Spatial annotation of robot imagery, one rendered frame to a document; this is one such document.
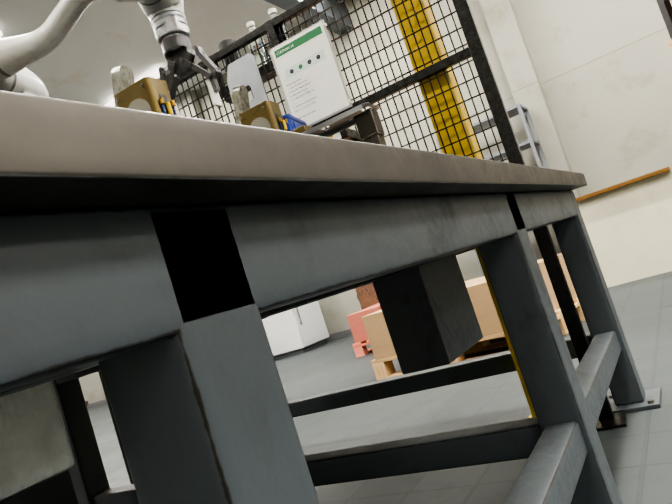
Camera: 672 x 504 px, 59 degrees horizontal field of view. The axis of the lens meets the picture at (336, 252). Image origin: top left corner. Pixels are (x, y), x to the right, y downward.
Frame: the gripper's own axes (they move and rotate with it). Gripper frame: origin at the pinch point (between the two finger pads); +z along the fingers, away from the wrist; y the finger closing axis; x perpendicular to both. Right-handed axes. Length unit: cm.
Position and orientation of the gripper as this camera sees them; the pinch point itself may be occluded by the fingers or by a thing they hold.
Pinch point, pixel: (197, 112)
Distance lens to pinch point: 161.8
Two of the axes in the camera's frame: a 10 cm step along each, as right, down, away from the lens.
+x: 4.3, -0.7, 9.0
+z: 3.1, 9.5, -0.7
